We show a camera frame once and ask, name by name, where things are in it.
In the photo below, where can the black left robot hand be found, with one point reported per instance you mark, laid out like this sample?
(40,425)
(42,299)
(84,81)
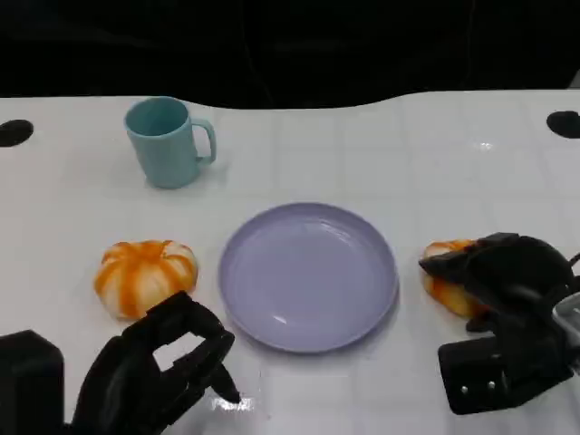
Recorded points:
(131,380)

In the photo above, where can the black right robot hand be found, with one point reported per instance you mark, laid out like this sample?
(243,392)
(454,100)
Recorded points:
(516,272)

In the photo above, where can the orange and white bread roll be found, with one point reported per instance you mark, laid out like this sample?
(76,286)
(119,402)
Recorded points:
(451,292)
(144,277)

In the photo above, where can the lilac plate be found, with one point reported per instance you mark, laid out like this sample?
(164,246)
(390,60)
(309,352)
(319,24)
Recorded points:
(309,277)

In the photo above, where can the pale green mug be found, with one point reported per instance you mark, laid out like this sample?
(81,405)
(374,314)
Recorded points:
(164,144)

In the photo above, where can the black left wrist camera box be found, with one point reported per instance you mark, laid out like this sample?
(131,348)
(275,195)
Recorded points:
(28,385)

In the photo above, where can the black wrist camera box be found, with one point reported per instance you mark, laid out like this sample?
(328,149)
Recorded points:
(498,376)
(28,385)

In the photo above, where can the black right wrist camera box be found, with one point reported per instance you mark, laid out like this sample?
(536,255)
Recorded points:
(498,376)

